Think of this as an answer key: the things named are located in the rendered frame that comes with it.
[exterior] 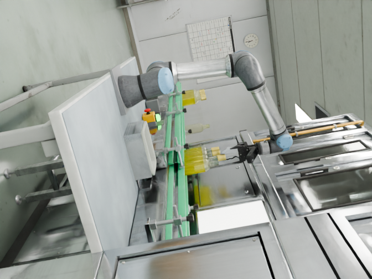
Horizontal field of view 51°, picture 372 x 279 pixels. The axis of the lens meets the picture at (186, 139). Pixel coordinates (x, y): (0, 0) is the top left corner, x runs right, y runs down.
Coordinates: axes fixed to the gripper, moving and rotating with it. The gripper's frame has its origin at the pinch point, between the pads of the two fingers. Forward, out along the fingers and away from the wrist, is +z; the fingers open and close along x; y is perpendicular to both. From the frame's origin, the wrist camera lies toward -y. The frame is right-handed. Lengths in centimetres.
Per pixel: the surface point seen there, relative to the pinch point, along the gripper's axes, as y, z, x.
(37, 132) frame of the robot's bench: -90, 52, 58
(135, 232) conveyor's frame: -65, 40, 5
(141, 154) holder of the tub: -32, 37, 23
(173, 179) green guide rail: -22.3, 26.6, 3.5
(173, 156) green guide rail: -0.9, 26.4, 5.9
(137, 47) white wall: 585, 108, 2
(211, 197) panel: -17.3, 10.3, -12.9
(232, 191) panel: -15.5, -0.5, -12.9
